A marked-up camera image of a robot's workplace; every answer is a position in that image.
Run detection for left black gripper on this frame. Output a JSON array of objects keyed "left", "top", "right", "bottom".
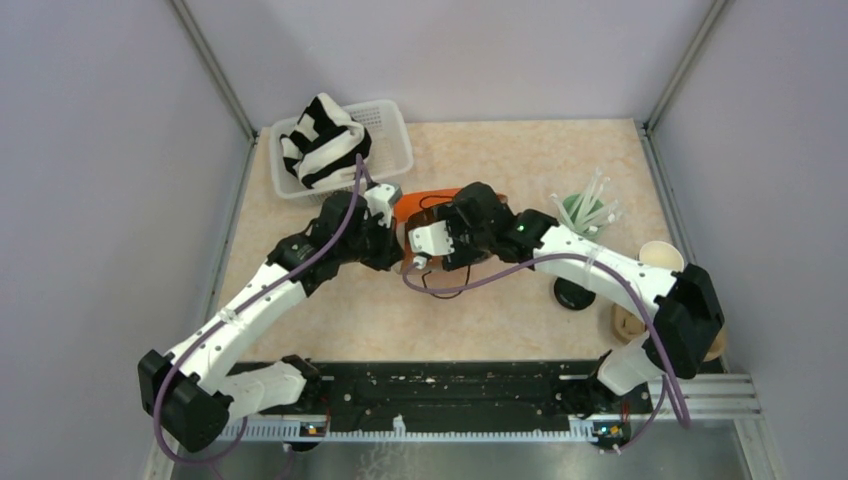
[{"left": 338, "top": 210, "right": 405, "bottom": 271}]

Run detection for orange paper bag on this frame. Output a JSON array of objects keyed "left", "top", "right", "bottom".
[{"left": 394, "top": 187, "right": 511, "bottom": 301}]

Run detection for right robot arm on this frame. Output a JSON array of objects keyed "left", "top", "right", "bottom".
[{"left": 453, "top": 182, "right": 724, "bottom": 412}]

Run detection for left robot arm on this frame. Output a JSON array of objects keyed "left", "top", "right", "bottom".
[{"left": 138, "top": 184, "right": 404, "bottom": 453}]

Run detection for white plastic basket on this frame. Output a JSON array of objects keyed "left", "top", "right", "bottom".
[{"left": 266, "top": 99, "right": 414, "bottom": 207}]

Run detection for black white striped cloth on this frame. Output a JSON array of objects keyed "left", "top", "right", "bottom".
[{"left": 278, "top": 93, "right": 373, "bottom": 189}]

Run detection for black lid on table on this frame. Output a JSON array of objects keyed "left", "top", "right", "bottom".
[{"left": 552, "top": 278, "right": 596, "bottom": 311}]

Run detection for green straw holder cup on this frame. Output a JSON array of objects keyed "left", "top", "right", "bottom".
[{"left": 551, "top": 194, "right": 608, "bottom": 240}]

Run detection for white wrapped straws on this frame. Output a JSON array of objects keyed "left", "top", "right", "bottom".
[{"left": 575, "top": 168, "right": 625, "bottom": 239}]

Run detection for cardboard cup carrier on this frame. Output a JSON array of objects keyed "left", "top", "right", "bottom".
[{"left": 611, "top": 304, "right": 727, "bottom": 362}]

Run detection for stack of paper cups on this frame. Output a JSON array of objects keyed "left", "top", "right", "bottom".
[{"left": 638, "top": 240, "right": 685, "bottom": 271}]

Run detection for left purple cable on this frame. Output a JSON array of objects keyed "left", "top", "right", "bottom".
[{"left": 152, "top": 153, "right": 372, "bottom": 465}]

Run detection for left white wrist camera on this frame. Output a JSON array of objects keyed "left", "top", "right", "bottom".
[{"left": 364, "top": 183, "right": 403, "bottom": 229}]

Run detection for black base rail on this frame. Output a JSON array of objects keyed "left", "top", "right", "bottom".
[{"left": 218, "top": 357, "right": 657, "bottom": 446}]

